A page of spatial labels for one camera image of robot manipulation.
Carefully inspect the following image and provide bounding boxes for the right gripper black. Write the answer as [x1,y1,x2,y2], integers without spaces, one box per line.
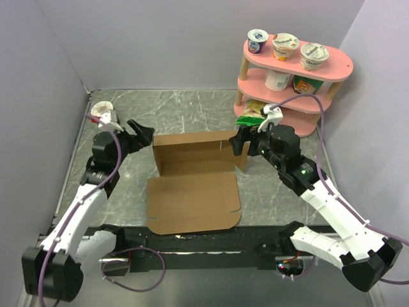
[229,121,284,170]

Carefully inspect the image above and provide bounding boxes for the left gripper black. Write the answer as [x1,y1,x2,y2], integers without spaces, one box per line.
[111,119,154,168]

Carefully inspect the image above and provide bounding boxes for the brown cardboard box sheet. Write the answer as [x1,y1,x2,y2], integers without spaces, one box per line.
[146,130,247,235]

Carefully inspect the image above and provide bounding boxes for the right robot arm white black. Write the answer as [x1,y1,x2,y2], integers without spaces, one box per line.
[229,125,406,292]

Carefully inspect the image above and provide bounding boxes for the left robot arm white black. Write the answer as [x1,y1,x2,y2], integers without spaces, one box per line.
[22,116,155,302]

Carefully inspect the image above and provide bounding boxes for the green chips bag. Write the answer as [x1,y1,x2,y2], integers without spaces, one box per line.
[236,99,271,134]

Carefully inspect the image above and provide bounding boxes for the black white can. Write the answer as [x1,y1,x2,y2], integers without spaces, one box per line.
[90,100,114,123]

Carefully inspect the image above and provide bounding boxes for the white cup middle shelf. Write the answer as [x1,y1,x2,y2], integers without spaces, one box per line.
[265,69,292,92]

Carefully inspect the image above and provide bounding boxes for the pink three-tier shelf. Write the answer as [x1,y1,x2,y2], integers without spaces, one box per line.
[234,35,353,137]

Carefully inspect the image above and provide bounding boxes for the green orange package middle shelf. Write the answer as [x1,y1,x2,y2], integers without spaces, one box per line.
[292,75,323,94]

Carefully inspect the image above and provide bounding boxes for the blue white yogurt cup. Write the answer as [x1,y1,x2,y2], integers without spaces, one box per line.
[247,29,269,54]

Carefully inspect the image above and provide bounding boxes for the orange Chobani yogurt cup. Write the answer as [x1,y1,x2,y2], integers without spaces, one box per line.
[272,33,300,61]

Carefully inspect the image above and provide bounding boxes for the white Chobani yogurt cup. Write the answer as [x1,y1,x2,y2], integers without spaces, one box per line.
[300,42,330,71]

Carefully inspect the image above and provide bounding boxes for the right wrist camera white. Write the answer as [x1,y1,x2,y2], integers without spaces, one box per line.
[258,104,283,132]

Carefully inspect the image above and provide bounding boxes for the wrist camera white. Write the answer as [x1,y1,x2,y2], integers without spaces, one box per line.
[97,110,124,131]
[258,104,283,132]

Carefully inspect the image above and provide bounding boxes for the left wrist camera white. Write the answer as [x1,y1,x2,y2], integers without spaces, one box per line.
[97,110,124,131]

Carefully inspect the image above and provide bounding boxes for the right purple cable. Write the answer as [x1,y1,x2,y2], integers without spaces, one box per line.
[270,93,409,285]

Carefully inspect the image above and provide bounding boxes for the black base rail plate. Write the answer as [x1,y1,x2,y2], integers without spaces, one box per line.
[88,225,346,274]

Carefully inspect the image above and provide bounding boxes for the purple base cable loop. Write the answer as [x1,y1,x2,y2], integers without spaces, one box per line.
[100,248,167,292]

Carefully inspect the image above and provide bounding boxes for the aluminium frame rail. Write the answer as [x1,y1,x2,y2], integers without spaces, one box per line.
[17,233,106,307]

